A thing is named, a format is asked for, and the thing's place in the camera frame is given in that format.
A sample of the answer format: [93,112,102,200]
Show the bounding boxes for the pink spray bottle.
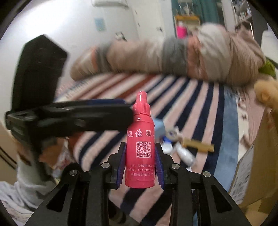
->
[125,91,155,189]

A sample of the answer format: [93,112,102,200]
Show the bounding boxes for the tan plush toy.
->
[254,79,278,111]

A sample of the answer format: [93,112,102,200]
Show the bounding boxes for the white small bottle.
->
[174,142,195,167]

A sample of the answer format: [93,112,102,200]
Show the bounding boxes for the light blue square device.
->
[153,118,166,139]

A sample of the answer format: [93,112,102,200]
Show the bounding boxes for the green plush toy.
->
[259,57,278,79]

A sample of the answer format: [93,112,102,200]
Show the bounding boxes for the gold rectangular bar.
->
[183,139,214,152]

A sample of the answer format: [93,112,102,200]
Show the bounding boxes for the cardboard box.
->
[230,109,277,213]

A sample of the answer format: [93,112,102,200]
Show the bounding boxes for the crumpled white wrapper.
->
[161,126,183,142]

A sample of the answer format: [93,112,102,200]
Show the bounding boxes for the rolled beige patchwork duvet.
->
[70,23,266,86]

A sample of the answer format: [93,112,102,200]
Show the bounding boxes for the pink cup on shelf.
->
[176,25,187,39]

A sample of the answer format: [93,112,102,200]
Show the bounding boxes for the striped plush blanket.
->
[56,73,239,225]

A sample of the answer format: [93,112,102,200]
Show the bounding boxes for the yellow shelf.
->
[173,15,201,32]

